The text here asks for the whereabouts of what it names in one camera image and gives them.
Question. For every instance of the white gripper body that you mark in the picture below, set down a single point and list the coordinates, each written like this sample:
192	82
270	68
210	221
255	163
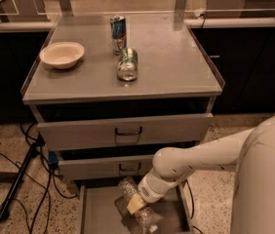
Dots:
149	190

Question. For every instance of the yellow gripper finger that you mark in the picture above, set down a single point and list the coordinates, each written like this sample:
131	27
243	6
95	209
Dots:
135	204

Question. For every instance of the clear plastic water bottle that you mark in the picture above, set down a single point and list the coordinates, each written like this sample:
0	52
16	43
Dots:
145	217

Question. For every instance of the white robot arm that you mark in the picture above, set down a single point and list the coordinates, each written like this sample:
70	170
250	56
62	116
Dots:
249	154

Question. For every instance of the grey middle drawer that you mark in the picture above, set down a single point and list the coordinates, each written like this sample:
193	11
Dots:
104	165

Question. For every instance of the grey drawer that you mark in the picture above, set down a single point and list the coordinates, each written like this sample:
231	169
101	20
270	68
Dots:
104	165
103	211
72	135

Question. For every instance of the grey bottom drawer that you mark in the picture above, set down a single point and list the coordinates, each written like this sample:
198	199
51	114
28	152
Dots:
103	211

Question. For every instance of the grey top drawer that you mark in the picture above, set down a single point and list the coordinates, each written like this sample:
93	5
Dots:
72	135

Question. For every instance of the grey drawer cabinet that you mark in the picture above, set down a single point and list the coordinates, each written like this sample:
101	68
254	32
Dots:
106	111

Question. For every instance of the blue power box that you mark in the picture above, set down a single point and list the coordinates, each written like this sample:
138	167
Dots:
52	158

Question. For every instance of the green soda can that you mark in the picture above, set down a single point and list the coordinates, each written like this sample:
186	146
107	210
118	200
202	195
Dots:
127	69

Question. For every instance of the white paper bowl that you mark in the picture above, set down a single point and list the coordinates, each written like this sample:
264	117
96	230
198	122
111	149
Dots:
62	55

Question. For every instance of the blue energy drink can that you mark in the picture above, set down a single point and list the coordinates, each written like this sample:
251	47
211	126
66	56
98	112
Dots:
118	33

